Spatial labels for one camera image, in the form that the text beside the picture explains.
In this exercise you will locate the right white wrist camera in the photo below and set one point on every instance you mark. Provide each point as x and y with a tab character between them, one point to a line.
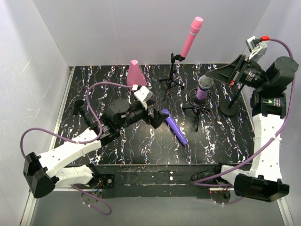
253	44

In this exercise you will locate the black clip mic stand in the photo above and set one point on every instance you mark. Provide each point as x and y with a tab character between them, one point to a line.
78	110

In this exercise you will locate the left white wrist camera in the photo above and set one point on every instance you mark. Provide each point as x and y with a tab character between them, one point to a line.
142	94

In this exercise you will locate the silver microphone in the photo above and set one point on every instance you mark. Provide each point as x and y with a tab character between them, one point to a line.
261	52

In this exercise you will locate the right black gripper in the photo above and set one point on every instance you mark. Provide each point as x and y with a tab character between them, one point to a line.
238	71

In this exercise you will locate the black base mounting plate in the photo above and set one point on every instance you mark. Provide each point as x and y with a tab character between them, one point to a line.
120	181

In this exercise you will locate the purple plastic microphone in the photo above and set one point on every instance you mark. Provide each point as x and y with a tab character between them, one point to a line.
174	127

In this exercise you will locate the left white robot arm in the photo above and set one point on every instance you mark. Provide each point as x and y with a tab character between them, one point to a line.
46	171

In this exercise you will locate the black folding tripod stand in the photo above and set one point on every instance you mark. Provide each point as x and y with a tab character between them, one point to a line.
170	81

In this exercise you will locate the pink microphone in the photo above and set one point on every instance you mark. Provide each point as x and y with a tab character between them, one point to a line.
194	29

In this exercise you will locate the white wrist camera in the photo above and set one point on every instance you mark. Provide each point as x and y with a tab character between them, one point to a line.
142	94
253	44

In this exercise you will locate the purple glitter microphone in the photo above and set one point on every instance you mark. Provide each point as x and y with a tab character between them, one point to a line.
204	84

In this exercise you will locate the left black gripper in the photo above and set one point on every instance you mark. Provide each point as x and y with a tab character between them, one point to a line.
151	117

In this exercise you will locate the black round-base mic stand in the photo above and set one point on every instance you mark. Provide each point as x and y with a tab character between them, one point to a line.
229	108

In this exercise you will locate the pink metronome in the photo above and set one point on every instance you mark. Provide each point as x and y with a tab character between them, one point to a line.
135	74

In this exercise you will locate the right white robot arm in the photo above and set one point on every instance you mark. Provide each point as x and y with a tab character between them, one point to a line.
263	181

